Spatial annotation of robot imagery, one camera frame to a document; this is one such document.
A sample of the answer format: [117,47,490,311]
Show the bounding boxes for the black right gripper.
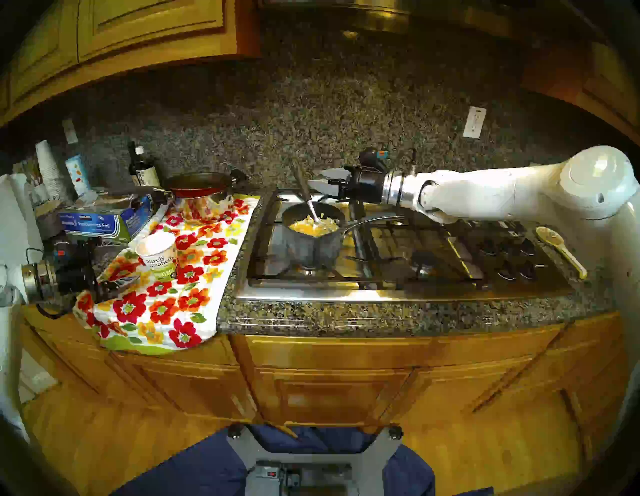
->
[307,166,388,205]

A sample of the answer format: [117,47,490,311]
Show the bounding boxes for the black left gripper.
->
[52,242,143,303]

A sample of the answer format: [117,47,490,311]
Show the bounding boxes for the grey handled metal spoon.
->
[291,162,323,226]

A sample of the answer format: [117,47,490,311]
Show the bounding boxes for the white paper oats cup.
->
[136,231,179,281]

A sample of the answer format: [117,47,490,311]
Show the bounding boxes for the stainless steel pot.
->
[172,169,248,226]

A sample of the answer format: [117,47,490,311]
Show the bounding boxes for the yellow wooden spoon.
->
[535,226,589,281]

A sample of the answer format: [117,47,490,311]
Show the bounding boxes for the blue foil sheets box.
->
[56,194,156,241]

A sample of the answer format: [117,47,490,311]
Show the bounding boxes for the floral kitchen towel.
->
[74,194,262,355]

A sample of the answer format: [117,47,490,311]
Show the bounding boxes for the dark grey saucepan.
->
[281,201,406,268]

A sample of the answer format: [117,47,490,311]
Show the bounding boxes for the patterned ceramic bowl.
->
[31,199,67,241]

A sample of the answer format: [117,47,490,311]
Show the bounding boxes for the blue patterned paper cups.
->
[65,155,93,197]

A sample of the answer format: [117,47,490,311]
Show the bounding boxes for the white paper towel roll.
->
[0,172,45,277]

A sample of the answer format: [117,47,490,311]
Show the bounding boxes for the dark bottle white label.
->
[134,145,162,188]

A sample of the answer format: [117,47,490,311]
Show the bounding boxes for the dark bottle black cap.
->
[126,141,141,187]

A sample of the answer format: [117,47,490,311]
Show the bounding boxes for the white utensil holder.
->
[12,154,46,203]

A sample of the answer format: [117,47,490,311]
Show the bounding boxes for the black round burner cap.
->
[402,248,441,278]

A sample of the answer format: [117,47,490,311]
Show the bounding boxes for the white paper cup stack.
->
[34,139,75,203]

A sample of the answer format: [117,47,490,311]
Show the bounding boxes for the red frying pan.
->
[92,171,235,200]

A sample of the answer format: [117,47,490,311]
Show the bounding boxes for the wooden lower cabinets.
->
[0,295,631,461]

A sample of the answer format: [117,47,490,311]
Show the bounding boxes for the dark blue cloth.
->
[110,424,496,496]

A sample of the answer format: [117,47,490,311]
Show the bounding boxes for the wooden upper cabinet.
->
[520,35,640,146]
[0,0,261,128]

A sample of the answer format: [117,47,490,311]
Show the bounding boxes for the stainless steel gas cooktop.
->
[234,187,576,303]

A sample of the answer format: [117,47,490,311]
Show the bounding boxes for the grey power strip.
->
[254,462,353,483]

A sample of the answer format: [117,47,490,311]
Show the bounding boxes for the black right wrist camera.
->
[359,148,391,171]

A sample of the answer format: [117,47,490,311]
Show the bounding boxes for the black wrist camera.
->
[52,240,86,261]
[359,148,391,171]

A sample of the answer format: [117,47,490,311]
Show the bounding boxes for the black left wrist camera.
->
[52,240,86,261]

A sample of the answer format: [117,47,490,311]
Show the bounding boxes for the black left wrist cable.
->
[36,292,76,320]

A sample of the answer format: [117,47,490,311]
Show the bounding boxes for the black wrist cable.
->
[387,147,418,177]
[36,292,76,320]

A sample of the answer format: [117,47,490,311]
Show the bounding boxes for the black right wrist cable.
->
[387,147,418,177]

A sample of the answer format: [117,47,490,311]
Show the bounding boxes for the white wall power outlet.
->
[462,105,487,139]

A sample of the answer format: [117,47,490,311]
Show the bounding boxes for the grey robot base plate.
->
[227,424,405,496]

